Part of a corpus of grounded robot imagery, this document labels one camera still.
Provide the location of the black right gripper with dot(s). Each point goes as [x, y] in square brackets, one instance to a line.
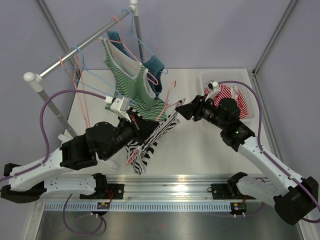
[191, 109]

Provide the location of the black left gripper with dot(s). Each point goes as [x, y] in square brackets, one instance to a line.
[145, 128]

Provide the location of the black white striped tank top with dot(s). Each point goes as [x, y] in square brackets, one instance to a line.
[144, 151]

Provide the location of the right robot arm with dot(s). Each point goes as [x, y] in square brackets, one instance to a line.
[291, 195]

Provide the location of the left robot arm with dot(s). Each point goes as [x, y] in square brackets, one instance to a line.
[43, 177]

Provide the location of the green white striped tank top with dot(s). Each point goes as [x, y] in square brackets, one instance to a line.
[131, 81]

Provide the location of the pink hanger under teal top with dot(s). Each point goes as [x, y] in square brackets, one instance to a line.
[127, 52]

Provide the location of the teal tank top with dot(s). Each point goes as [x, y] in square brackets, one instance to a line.
[154, 66]

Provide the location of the white plastic basket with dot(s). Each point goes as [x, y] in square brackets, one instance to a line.
[233, 83]

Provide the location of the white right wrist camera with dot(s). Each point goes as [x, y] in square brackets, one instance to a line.
[212, 89]

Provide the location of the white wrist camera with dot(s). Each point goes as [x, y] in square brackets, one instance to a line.
[212, 89]
[119, 105]

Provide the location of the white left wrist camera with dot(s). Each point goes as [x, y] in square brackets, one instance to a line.
[119, 105]

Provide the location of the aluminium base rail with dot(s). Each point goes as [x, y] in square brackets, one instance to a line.
[185, 188]

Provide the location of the blue wire hanger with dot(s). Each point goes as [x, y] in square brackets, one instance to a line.
[135, 30]

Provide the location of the perforated cable duct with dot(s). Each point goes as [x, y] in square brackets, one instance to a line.
[140, 207]

